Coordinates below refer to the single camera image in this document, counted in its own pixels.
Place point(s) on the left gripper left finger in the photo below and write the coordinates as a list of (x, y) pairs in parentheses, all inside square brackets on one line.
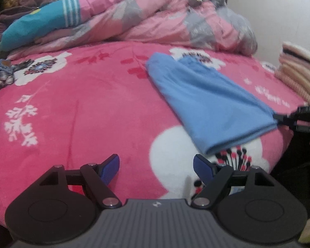
[(97, 178)]

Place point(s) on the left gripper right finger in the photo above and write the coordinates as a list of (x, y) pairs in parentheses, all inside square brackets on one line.
[(215, 178)]

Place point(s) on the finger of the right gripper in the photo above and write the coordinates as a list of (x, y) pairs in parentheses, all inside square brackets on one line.
[(286, 120)]

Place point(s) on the light blue t-shirt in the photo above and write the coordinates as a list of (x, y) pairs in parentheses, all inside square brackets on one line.
[(216, 112)]

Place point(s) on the stack of folded pink clothes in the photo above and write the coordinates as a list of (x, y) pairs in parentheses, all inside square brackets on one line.
[(294, 69)]

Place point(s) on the pile of jeans and plaid clothes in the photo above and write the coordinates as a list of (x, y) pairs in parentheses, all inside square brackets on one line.
[(7, 71)]

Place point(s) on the operator black trouser leg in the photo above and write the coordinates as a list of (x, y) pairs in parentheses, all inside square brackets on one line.
[(293, 170)]

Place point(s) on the pink floral bed blanket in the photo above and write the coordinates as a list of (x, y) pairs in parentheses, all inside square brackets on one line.
[(84, 104)]

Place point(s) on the pink grey quilt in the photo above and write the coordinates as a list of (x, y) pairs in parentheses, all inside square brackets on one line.
[(205, 24)]

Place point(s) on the teal pink striped pillow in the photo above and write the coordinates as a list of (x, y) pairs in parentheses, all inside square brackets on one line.
[(56, 15)]

